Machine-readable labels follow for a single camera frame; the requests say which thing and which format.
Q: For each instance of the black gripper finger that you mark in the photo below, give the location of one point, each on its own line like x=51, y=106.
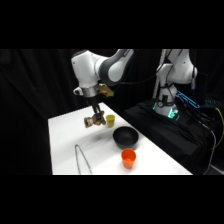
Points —
x=99, y=112
x=94, y=112

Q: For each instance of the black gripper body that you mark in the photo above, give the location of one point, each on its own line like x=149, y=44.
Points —
x=94, y=101

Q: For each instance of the brown plush tiger toy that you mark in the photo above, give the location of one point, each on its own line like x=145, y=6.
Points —
x=94, y=120

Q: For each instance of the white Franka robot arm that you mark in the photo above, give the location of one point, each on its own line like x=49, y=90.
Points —
x=87, y=68

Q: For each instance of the black bowl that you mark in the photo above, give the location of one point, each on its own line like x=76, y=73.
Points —
x=125, y=137

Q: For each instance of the small yellow cup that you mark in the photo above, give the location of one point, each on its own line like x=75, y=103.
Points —
x=110, y=120

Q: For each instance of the metal tongs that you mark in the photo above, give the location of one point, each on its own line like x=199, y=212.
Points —
x=82, y=159

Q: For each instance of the orange plastic cup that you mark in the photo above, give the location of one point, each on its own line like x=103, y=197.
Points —
x=128, y=158

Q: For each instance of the black curtain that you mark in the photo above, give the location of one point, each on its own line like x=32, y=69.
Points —
x=36, y=90

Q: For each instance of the black cloth covered stand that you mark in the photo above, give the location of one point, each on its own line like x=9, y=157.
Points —
x=166, y=133

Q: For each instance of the blue lit electronic device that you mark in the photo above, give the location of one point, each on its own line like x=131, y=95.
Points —
x=188, y=99

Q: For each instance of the yellowish wrist camera box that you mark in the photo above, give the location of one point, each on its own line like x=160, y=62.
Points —
x=106, y=90

